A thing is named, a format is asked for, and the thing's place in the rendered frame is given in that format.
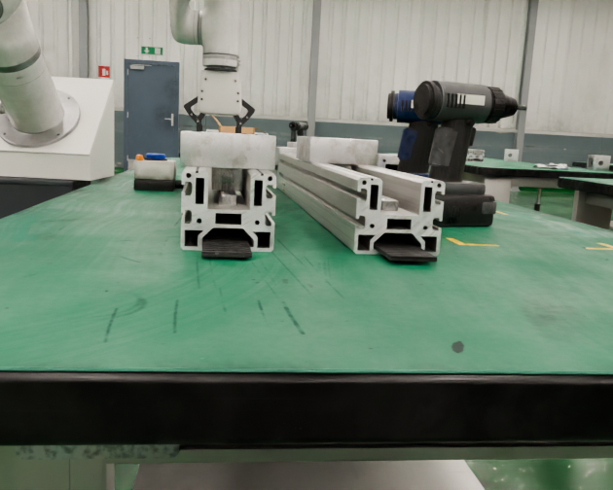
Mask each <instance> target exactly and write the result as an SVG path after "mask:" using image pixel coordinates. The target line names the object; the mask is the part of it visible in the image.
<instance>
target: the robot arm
mask: <svg viewBox="0 0 613 490"><path fill-rule="evenodd" d="M190 1H191V0H169V16H170V26H171V34H172V36H173V38H174V40H175V41H176V42H178V43H180V44H186V45H200V46H202V66H204V67H207V68H204V70H201V73H200V77H199V84H198V96H197V97H196V98H194V99H192V100H191V101H189V102H188V103H186V104H185V105H184V108H185V110H186V111H187V113H188V114H189V116H190V117H191V118H192V119H193V120H194V121H195V123H196V124H197V131H202V119H203V118H204V116H205V115H220V116H233V117H234V119H235V121H236V127H235V133H240V134H241V127H242V126H243V125H244V124H245V123H246V122H247V121H248V120H249V119H250V118H251V116H252V115H253V114H254V112H255V109H254V108H253V107H252V106H250V105H249V104H248V103H247V102H245V101H244V100H243V99H242V98H241V79H240V74H239V73H238V72H237V71H236V70H235V69H236V67H237V66H240V65H241V61H240V60H238V58H239V44H240V15H241V0H204V7H203V10H193V9H191V8H190ZM0 101H1V103H0V137H1V138H2V139H3V140H4V141H5V142H7V143H9V144H11V145H13V146H16V147H20V148H40V147H45V146H49V145H51V144H54V143H56V142H58V141H60V140H62V139H63V138H65V137H66V136H68V135H69V134H70V133H71V132H72V131H73V130H74V129H75V127H76V126H77V124H78V122H79V120H80V116H81V113H80V108H79V105H78V103H77V101H76V100H75V98H74V97H72V96H71V95H70V94H68V93H66V92H64V91H62V90H59V89H56V88H55V86H54V81H53V79H52V76H51V73H50V71H49V68H48V65H47V63H46V60H45V58H44V55H43V52H42V50H41V47H40V45H39V42H38V39H37V36H36V34H35V31H34V28H33V25H32V22H31V18H30V15H29V12H28V9H27V5H26V2H25V0H0ZM195 104H198V110H199V111H200V114H199V115H198V117H197V116H196V115H195V114H194V112H193V111H192V109H191V107H192V106H194V105H195ZM241 105H242V106H243V107H244V108H245V109H247V111H248V112H247V114H246V115H245V116H244V117H243V118H242V119H241V118H240V117H239V114H240V112H241Z"/></svg>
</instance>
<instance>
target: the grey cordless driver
mask: <svg viewBox="0 0 613 490"><path fill-rule="evenodd" d="M413 104H414V110H415V113H416V115H417V116H418V117H419V118H420V119H422V120H429V121H435V122H442V123H441V126H438V128H436V129H435V134H434V139H433V143H432V148H431V152H430V157H429V160H428V163H430V165H431V167H430V171H429V175H428V178H430V179H435V180H439V181H443V182H444V183H445V184H446V186H445V194H438V193H435V199H437V200H441V201H444V209H443V220H442V221H437V220H435V219H434V220H433V225H434V226H437V227H488V226H490V225H491V224H492V220H493V215H494V214H495V213H496V204H497V203H496V201H495V199H494V196H492V195H491V194H485V192H486V185H485V184H483V183H478V182H471V181H464V180H462V177H463V172H464V167H465V162H466V158H467V153H468V148H469V147H471V146H472V145H473V142H474V137H475V133H476V128H475V127H473V125H474V124H475V123H496V122H498V121H500V119H503V118H507V117H511V116H514V115H515V114H516V112H517V110H526V109H527V107H526V106H521V105H518V102H517V100H516V99H515V98H513V97H511V96H509V95H506V94H505V93H504V92H503V90H502V89H500V87H486V86H484V85H474V84H464V83H454V82H444V81H424V82H422V83H421V84H420V85H419V86H418V87H417V89H416V90H415V95H414V101H413Z"/></svg>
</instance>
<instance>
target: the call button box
mask: <svg viewBox="0 0 613 490"><path fill-rule="evenodd" d="M175 177H176V160H173V159H172V160H169V159H166V158H162V159H154V158H143V160H135V161H134V179H135V180H134V189H135V190H137V191H163V192H173V191H174V190H175V189H183V188H184V185H182V180H176V179H175Z"/></svg>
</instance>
